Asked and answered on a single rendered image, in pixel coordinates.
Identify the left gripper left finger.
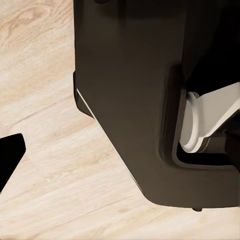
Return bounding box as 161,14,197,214
0,133,26,193

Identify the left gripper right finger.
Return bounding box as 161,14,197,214
224,132,240,173

